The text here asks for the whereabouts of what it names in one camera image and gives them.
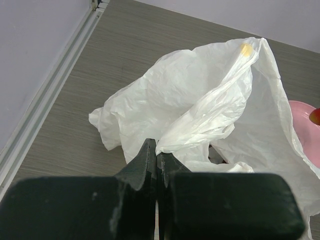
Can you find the pink plate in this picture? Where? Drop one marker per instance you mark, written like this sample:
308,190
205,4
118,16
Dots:
308,133

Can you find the white plastic bag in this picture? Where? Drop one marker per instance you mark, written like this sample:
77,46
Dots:
219,107

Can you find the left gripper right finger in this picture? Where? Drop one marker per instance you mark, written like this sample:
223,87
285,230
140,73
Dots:
224,206

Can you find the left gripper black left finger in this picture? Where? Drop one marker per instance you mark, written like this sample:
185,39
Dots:
118,207

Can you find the aluminium corner profile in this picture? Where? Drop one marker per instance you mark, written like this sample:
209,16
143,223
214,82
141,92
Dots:
23,137

